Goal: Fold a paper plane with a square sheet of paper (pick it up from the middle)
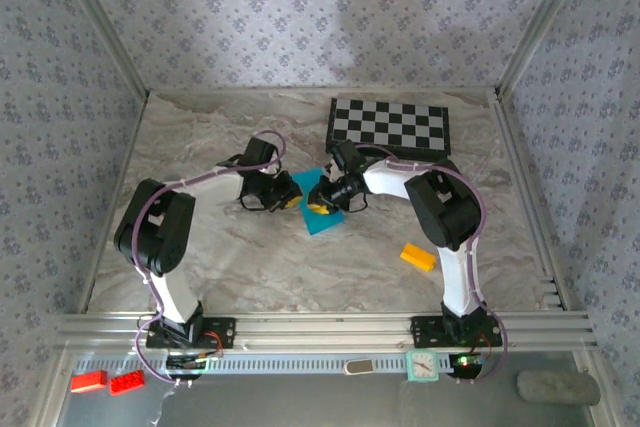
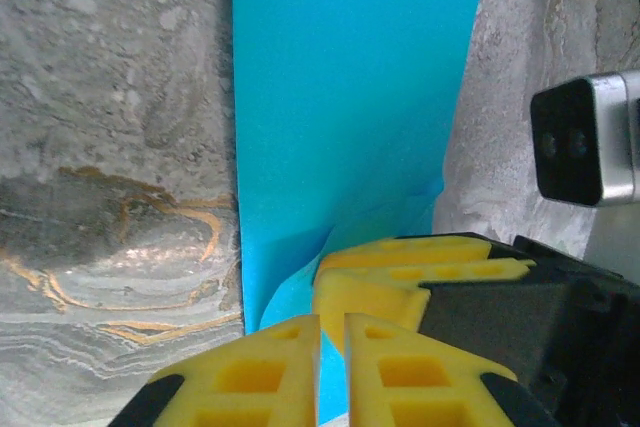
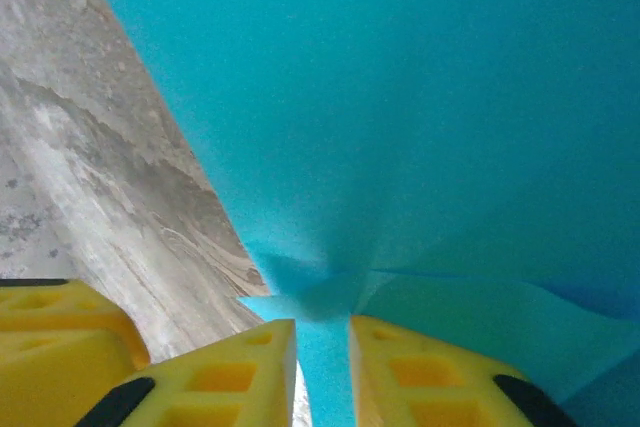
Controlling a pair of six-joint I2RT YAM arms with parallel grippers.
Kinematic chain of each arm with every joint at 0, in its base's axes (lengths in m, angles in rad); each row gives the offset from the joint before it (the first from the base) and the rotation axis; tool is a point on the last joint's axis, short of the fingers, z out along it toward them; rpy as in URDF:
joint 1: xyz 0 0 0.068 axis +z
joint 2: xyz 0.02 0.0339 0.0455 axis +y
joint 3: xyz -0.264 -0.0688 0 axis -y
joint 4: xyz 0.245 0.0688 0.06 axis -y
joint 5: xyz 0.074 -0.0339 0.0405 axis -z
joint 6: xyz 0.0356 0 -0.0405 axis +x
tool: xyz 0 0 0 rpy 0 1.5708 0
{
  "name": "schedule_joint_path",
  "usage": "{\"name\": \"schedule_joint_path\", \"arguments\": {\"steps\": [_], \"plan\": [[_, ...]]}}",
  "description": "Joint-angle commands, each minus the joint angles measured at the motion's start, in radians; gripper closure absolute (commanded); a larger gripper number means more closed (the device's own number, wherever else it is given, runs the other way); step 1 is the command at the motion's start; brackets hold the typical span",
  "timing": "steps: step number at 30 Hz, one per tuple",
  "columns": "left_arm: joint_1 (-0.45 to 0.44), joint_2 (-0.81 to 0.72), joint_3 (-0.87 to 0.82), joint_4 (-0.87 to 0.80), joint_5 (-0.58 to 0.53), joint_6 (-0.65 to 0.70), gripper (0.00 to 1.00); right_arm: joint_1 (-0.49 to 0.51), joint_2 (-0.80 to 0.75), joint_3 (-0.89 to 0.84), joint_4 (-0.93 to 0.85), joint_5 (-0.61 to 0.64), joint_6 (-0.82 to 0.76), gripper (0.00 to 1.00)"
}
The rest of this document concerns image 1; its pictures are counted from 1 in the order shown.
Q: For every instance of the aluminium frame post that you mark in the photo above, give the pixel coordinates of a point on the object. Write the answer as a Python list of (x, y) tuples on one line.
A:
[(541, 22), (102, 27)]

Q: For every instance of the aluminium table side rail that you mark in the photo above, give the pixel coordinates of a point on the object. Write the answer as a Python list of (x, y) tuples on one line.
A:
[(110, 207), (531, 207)]

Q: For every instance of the studded red toy brick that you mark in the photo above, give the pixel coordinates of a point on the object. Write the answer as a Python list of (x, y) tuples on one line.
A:
[(127, 382)]

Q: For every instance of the mint green alarm clock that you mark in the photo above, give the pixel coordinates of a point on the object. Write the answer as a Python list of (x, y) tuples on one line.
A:
[(421, 366)]

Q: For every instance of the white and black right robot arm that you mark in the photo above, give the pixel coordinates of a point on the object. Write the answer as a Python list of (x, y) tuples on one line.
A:
[(457, 282)]

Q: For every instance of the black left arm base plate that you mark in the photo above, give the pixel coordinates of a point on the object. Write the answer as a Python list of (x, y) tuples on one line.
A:
[(222, 332)]

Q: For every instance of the grey stone roll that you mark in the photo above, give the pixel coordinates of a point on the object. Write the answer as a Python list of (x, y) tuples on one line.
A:
[(557, 388)]

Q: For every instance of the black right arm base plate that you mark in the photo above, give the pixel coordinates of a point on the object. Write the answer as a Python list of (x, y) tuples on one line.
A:
[(425, 329)]

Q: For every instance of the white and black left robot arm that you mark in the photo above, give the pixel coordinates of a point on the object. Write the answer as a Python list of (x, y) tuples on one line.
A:
[(175, 297)]

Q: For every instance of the aluminium mounting rail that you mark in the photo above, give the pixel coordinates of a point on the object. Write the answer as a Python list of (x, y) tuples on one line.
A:
[(320, 332)]

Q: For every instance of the smooth red brick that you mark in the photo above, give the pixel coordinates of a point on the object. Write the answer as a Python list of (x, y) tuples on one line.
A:
[(89, 381)]

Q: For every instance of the black and white chessboard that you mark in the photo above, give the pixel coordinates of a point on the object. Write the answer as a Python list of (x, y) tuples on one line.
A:
[(390, 119)]

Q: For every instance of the small oval white-rimmed object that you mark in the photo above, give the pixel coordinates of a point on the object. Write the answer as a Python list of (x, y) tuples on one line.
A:
[(358, 367)]

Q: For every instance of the yellow rectangular block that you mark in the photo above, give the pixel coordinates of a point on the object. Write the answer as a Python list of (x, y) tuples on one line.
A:
[(417, 256)]

